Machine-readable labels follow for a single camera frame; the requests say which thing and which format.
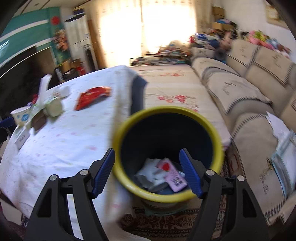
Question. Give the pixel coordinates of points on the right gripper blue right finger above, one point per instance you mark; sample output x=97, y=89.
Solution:
x=243, y=218

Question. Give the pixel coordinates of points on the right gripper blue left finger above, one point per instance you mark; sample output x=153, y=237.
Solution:
x=50, y=218

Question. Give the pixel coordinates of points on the white yogurt cup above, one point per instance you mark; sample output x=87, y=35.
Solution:
x=21, y=115

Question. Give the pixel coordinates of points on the green white carton box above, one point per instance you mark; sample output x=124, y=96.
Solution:
x=23, y=133

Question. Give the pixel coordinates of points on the clear green lidded cup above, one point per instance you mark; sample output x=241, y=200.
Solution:
x=53, y=107

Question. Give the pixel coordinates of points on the white foam fruit net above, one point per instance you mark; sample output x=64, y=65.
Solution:
x=44, y=83

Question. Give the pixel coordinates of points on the red snack wrapper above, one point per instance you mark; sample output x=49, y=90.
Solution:
x=91, y=95

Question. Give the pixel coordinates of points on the pink strawberry milk carton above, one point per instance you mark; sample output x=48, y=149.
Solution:
x=174, y=178

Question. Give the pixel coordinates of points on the white tissue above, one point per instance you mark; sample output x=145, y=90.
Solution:
x=151, y=177

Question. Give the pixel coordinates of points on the yellow rimmed black trash bin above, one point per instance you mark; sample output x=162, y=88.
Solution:
x=161, y=132

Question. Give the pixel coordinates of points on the large flat screen television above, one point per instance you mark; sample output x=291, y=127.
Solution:
x=21, y=82

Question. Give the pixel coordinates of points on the papers and plastic folder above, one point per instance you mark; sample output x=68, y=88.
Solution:
x=283, y=158

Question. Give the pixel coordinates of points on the black tower fan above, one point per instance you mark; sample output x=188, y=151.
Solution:
x=89, y=57

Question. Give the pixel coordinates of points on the beige fabric sofa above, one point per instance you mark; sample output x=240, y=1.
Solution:
x=251, y=82

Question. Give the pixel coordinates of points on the beige floral floor mat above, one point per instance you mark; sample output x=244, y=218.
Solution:
x=179, y=85

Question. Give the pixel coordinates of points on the cream embroidered curtains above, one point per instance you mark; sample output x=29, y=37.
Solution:
x=128, y=29

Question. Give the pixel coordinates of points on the pile of books and toys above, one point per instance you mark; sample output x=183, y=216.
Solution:
x=174, y=53

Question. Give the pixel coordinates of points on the pile of plush toys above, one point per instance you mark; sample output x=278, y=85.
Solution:
x=229, y=29

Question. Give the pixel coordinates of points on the framed flower painting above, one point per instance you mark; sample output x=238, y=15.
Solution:
x=273, y=17

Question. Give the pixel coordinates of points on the artificial flower wall decoration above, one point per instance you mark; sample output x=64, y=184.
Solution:
x=60, y=40

